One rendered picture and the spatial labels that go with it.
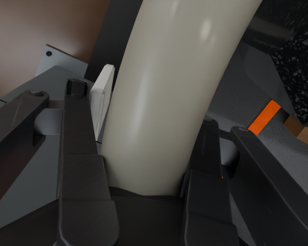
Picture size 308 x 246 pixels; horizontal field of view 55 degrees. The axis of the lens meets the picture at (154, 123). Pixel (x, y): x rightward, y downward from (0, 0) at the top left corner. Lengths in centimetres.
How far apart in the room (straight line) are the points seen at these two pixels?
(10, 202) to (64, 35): 71
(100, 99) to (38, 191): 39
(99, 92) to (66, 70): 94
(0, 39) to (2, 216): 80
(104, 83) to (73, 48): 92
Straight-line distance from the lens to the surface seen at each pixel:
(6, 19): 116
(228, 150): 16
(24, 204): 51
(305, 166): 130
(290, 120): 115
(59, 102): 16
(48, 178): 56
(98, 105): 16
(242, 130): 16
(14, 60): 117
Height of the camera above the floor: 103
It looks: 68 degrees down
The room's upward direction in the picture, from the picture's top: 175 degrees counter-clockwise
